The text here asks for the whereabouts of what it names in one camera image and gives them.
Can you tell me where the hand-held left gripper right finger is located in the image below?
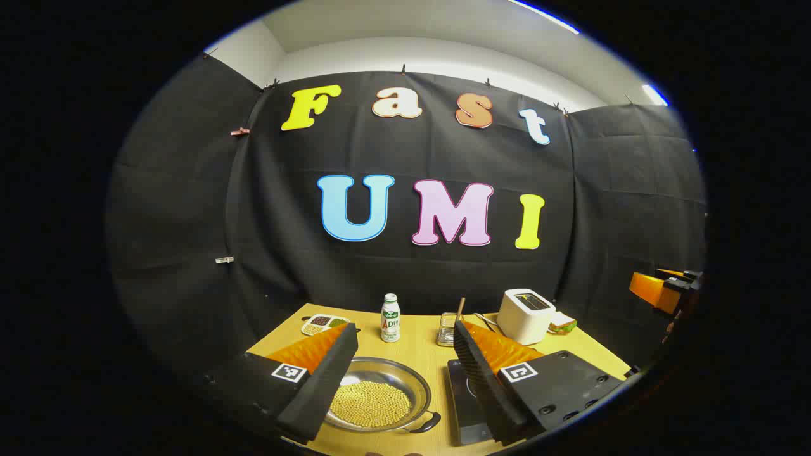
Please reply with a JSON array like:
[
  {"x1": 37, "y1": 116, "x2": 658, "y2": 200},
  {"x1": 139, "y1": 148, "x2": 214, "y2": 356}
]
[{"x1": 453, "y1": 320, "x2": 628, "y2": 447}]

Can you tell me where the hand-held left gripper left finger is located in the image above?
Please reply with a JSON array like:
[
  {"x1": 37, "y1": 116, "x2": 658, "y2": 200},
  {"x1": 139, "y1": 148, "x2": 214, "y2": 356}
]
[{"x1": 196, "y1": 323, "x2": 359, "y2": 444}]

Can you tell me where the black induction cooktop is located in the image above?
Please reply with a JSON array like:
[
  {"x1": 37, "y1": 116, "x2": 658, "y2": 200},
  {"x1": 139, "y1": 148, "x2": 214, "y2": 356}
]
[{"x1": 447, "y1": 359, "x2": 508, "y2": 446}]

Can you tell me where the stainless steel pot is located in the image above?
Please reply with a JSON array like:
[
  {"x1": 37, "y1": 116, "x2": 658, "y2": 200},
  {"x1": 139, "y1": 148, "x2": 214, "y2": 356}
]
[{"x1": 323, "y1": 357, "x2": 442, "y2": 435}]

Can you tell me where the pile of soybeans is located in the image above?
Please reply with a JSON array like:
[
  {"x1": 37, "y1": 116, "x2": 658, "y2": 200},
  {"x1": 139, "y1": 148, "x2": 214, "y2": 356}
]
[{"x1": 329, "y1": 380, "x2": 412, "y2": 428}]

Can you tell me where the white divided bean dish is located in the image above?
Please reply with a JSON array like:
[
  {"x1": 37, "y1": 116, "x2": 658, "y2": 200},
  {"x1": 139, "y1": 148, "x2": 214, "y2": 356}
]
[{"x1": 301, "y1": 314, "x2": 350, "y2": 337}]

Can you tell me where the white toaster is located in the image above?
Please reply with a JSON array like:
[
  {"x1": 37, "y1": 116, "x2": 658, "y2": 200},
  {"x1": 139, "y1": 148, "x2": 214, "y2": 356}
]
[{"x1": 497, "y1": 289, "x2": 557, "y2": 346}]

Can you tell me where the white drink bottle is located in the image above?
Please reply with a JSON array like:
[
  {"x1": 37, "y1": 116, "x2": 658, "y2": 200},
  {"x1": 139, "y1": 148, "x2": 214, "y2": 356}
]
[{"x1": 380, "y1": 293, "x2": 402, "y2": 343}]

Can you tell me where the black backdrop cloth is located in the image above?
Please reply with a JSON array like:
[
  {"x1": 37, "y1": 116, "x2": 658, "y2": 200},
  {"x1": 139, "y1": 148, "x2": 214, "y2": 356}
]
[{"x1": 105, "y1": 54, "x2": 707, "y2": 387}]

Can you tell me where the metal wire holder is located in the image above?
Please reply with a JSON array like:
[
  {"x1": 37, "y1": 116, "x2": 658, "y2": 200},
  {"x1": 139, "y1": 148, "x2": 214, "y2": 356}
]
[{"x1": 437, "y1": 312, "x2": 466, "y2": 347}]

